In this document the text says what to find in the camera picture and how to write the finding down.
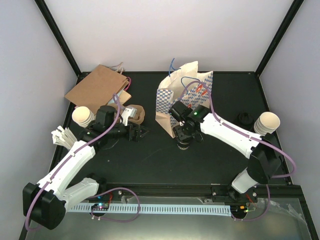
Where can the left stack of paper cups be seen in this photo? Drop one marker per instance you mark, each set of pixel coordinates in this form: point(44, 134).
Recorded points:
point(82, 116)

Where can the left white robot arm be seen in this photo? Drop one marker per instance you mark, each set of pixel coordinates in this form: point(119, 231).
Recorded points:
point(47, 201)

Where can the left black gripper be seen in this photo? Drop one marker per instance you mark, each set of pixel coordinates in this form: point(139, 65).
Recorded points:
point(137, 137)

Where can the stack of paper cups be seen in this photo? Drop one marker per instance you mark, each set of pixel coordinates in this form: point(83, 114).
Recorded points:
point(82, 116)
point(267, 123)

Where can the remaining pulp cup carriers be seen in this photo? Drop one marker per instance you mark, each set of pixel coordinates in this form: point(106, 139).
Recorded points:
point(136, 116)

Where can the light blue cable duct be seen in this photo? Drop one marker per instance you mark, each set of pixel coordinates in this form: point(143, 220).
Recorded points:
point(161, 209)

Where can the right stack of paper cups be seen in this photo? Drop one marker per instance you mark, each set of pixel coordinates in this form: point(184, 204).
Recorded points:
point(267, 123)

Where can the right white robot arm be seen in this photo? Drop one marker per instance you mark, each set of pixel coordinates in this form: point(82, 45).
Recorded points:
point(263, 159)

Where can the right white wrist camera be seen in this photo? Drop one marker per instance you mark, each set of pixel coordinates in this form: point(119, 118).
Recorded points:
point(182, 122)

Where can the pink and blue paper bags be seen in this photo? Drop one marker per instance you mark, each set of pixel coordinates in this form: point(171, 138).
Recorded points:
point(123, 95)

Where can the blue checkered paper bag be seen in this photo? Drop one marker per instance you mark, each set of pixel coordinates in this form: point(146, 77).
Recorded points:
point(178, 86)

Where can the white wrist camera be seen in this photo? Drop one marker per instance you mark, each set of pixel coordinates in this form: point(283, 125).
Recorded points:
point(182, 122)
point(128, 112)

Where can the small circuit board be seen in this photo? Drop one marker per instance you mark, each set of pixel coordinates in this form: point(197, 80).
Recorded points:
point(100, 207)

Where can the brown kraft paper bag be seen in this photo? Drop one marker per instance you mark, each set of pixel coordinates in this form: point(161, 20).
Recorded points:
point(97, 88)

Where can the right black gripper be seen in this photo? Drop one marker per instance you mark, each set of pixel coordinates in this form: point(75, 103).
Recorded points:
point(180, 135)

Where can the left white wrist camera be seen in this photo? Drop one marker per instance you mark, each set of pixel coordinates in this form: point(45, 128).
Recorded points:
point(128, 112)

